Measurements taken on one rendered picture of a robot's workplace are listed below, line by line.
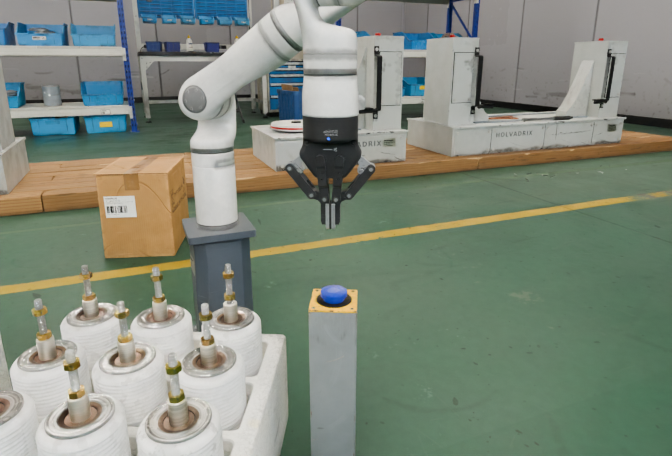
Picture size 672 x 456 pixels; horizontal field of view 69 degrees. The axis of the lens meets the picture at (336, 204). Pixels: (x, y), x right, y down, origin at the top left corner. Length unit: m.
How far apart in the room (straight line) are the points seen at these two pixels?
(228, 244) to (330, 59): 0.59
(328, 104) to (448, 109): 2.59
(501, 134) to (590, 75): 0.99
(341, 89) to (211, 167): 0.51
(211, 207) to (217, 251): 0.10
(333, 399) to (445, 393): 0.36
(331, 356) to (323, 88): 0.39
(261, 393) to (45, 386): 0.29
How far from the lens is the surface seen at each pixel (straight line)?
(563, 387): 1.20
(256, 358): 0.85
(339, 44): 0.63
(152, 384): 0.77
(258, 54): 0.98
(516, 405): 1.11
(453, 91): 3.19
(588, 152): 3.87
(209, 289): 1.14
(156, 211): 1.78
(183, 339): 0.86
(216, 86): 1.02
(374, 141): 2.88
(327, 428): 0.84
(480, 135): 3.28
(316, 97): 0.63
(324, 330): 0.73
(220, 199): 1.09
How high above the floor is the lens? 0.66
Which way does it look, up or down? 16 degrees down
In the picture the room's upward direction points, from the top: straight up
